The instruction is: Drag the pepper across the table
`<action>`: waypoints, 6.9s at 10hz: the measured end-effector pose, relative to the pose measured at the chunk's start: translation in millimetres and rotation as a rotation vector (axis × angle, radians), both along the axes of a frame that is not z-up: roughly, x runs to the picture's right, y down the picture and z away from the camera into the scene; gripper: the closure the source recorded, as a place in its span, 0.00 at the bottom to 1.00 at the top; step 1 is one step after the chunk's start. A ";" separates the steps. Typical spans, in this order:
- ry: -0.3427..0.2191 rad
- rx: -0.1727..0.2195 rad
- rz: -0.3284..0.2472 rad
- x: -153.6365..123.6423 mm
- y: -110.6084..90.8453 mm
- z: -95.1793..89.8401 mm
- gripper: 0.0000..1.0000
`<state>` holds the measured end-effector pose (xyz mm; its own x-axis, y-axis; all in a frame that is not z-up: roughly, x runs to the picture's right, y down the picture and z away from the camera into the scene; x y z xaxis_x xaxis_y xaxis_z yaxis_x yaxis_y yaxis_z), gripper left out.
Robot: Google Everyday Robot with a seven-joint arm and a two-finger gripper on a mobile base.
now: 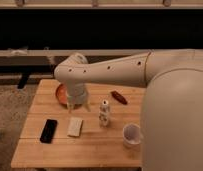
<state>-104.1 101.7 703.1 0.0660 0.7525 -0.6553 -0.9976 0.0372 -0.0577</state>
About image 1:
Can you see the black phone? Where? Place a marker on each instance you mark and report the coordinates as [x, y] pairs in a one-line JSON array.
[[48, 131]]

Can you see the red pepper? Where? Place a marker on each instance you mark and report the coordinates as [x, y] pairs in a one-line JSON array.
[[119, 97]]

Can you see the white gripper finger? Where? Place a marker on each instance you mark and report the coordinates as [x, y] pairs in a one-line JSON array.
[[70, 107], [86, 106]]

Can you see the orange bowl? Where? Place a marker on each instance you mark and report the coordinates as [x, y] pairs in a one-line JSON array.
[[61, 95]]

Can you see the wooden table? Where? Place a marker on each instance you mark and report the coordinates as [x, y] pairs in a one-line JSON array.
[[97, 146]]

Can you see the white patterned bottle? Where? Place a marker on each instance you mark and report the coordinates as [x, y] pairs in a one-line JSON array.
[[104, 113]]

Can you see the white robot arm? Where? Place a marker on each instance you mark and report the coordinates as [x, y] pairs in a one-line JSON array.
[[171, 118]]

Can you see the white sponge block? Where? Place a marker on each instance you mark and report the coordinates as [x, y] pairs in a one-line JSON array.
[[74, 127]]

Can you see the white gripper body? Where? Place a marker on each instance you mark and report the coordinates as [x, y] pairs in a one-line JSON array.
[[77, 93]]

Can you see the white plastic cup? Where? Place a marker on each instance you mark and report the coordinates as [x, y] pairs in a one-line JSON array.
[[131, 135]]

